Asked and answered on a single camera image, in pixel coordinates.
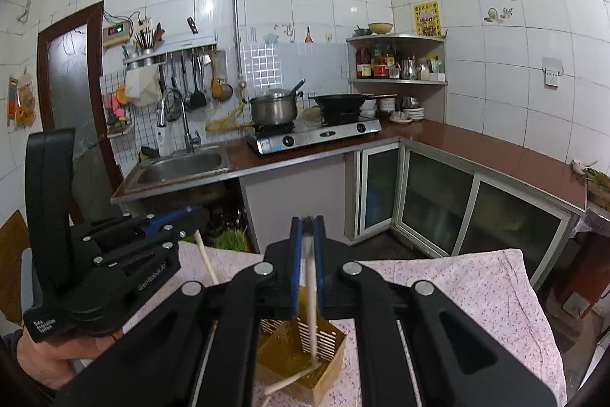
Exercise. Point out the black wok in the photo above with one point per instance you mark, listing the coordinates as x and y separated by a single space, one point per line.
340 103

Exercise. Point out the white soap bottle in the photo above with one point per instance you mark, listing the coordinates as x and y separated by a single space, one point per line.
165 142

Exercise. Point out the floral tablecloth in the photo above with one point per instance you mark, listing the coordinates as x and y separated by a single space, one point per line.
452 283

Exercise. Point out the teapot wall sticker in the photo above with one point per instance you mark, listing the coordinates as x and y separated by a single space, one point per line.
493 14

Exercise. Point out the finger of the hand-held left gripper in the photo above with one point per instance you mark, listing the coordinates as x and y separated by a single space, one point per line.
167 220
133 252

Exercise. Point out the wooden ladle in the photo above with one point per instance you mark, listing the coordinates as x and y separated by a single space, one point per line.
220 88

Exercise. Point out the grey corner shelf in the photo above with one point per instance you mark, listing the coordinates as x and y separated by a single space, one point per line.
400 39

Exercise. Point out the beige control box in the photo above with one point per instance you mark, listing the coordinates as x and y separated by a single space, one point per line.
117 33

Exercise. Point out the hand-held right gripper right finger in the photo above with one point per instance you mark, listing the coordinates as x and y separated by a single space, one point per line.
318 254

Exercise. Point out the small white bowl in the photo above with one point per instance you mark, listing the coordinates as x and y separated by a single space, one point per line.
581 167

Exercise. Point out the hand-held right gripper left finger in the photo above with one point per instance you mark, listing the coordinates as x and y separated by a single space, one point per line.
296 254

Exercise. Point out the chopstick canister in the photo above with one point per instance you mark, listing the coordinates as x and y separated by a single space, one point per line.
143 54

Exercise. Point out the stack of white dishes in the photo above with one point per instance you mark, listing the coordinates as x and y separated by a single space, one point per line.
410 111

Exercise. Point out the glass door base cabinet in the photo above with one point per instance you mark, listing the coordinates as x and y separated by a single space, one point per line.
438 197

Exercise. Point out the wooden chopstick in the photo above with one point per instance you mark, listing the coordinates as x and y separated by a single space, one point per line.
312 292

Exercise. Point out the green leafy vegetables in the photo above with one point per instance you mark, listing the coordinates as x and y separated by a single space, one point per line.
232 240

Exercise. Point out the wooden frosted glass door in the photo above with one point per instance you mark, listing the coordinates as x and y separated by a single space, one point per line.
66 78

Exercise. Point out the kitchen knife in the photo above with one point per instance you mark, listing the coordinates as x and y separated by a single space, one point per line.
192 26

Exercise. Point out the steel cooking pot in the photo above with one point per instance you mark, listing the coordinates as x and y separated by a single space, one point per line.
272 111

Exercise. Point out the row of condiment bottles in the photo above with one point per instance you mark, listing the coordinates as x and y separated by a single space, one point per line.
376 66

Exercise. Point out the steel sink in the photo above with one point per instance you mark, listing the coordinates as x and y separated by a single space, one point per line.
181 166

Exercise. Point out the white hanging bag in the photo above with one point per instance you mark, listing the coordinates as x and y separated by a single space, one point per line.
143 87

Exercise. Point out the steel wall utensil rack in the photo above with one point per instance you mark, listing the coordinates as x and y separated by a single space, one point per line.
190 40

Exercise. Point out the black spatula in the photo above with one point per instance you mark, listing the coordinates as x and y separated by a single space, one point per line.
198 99

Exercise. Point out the straw brush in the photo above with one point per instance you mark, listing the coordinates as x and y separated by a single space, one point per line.
598 178

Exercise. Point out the white wall outlet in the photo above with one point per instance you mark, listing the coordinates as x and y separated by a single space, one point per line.
553 73

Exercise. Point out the chrome faucet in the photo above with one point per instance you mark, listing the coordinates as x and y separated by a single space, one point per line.
189 140

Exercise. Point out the steel gas stove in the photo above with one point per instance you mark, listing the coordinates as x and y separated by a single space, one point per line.
324 134

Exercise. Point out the yellow slotted utensil holder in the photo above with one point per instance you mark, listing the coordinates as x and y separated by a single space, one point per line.
286 354

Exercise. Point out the brown wooden board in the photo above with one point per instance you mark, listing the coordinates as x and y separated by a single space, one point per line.
12 254

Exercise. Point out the tan ceramic bowl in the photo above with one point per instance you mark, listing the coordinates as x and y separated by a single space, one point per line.
380 28

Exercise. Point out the hanging orange packets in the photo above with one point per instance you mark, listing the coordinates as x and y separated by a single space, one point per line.
21 102

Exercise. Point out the wooden chopping block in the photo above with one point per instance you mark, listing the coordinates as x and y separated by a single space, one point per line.
599 197

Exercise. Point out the yellow wall poster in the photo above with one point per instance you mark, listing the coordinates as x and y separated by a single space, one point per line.
427 19

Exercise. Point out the person's left hand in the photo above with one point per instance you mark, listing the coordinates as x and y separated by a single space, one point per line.
47 354

